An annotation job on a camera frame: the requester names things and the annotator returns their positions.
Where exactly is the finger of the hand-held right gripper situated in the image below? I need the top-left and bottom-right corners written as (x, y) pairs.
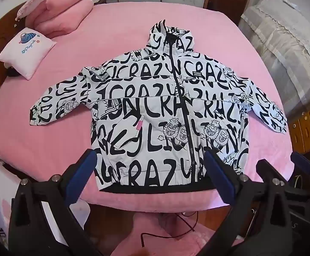
top-left (256, 159), bottom-right (288, 186)
top-left (291, 151), bottom-right (310, 208)

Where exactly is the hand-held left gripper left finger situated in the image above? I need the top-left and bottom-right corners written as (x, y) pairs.
top-left (8, 149), bottom-right (102, 256)

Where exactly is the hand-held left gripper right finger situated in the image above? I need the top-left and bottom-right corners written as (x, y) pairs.
top-left (198, 149), bottom-right (302, 256)

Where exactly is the white black printed hooded jacket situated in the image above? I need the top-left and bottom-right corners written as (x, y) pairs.
top-left (29, 19), bottom-right (289, 194)

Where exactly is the wooden drawer cabinet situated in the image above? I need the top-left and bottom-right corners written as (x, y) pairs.
top-left (288, 101), bottom-right (310, 155)

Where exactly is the person's pink fleece clothing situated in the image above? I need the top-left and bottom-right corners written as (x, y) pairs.
top-left (128, 213), bottom-right (254, 256)

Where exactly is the sofa under white lace cover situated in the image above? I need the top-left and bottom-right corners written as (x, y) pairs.
top-left (238, 0), bottom-right (310, 110)

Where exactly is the pink bed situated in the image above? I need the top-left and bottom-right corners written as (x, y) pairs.
top-left (0, 1), bottom-right (297, 215)

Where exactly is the small white printed cushion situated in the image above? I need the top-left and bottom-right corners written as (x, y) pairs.
top-left (0, 27), bottom-right (57, 80)

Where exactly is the plain pink pillow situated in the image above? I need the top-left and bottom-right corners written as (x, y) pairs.
top-left (36, 0), bottom-right (95, 38)

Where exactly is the wooden headboard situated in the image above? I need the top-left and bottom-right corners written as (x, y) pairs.
top-left (0, 1), bottom-right (30, 96)

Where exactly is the black cable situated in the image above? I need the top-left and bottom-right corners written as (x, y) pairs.
top-left (140, 210), bottom-right (199, 249)

